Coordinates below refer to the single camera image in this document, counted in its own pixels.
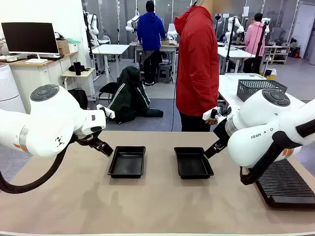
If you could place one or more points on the white background desk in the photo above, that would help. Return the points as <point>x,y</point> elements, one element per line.
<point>233,52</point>
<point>110,48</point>

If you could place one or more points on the small cardboard box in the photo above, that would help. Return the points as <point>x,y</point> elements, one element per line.
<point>62,46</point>

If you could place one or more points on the black ESD tray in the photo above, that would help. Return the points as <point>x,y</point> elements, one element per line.
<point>193,164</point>
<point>128,163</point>

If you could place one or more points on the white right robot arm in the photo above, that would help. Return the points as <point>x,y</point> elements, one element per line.
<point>246,152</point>

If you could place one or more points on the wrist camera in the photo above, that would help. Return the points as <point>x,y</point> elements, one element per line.
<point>105,111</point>
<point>209,113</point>

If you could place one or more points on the person in red jacket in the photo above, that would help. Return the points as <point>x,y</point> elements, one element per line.
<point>197,73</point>

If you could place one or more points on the white computer monitor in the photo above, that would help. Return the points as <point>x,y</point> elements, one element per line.
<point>29,38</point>

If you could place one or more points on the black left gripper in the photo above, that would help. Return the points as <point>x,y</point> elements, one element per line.
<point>88,139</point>

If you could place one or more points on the black keyboard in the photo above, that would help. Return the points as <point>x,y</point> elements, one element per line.
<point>54,57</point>

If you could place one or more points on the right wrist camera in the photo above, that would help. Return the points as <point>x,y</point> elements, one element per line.
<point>209,113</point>

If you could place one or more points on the person in pink hoodie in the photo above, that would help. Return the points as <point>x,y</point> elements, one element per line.
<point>254,39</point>

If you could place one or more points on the person's right hand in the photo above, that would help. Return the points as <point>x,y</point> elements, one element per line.
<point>211,121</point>

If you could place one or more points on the grey mesh basket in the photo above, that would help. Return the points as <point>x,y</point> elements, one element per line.
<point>248,88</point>

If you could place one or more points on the black tumbler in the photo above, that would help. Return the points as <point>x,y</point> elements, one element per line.
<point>77,68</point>

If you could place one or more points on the black backpack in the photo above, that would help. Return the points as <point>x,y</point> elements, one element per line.
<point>78,97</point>

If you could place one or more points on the small wooden side table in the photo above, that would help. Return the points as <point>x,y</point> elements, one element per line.
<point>85,73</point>

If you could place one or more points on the white side table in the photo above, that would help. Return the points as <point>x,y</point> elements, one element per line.
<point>229,91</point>

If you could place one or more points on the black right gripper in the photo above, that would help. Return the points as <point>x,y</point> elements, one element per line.
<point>222,131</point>

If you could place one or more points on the black chair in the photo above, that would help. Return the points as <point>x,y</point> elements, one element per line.
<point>108,87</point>

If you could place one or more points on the white cylindrical air purifier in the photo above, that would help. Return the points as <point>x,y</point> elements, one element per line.
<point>9,86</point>

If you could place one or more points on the person's right forearm red sleeve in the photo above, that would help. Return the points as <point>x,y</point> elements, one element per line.
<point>209,98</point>

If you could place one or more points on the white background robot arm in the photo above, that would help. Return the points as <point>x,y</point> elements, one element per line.
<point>131,24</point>
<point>93,27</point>
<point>236,24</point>

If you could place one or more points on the black camera tripod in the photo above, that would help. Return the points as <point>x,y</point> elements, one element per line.
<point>261,44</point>
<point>230,44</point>

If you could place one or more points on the person in blue hoodie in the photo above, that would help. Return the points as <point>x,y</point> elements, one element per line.
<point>150,32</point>

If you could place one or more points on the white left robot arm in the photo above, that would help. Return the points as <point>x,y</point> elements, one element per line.
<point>49,118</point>

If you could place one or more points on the low wooden shelf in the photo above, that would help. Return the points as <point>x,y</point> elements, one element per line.
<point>278,52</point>

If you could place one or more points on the yellow box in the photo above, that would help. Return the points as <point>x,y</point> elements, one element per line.
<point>270,75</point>

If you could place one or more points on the black slotted board rack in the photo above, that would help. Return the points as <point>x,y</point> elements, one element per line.
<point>285,186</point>

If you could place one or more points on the white cabinet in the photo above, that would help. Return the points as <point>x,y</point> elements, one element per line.
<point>37,76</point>

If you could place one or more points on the dark green striped jacket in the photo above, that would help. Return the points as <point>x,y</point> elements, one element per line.
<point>128,98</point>

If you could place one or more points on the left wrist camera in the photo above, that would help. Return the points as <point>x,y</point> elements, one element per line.
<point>105,111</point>

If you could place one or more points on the grey stool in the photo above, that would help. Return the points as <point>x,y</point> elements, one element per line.
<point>164,71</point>

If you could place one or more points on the white storage box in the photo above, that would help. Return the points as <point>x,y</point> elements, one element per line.
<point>73,48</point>

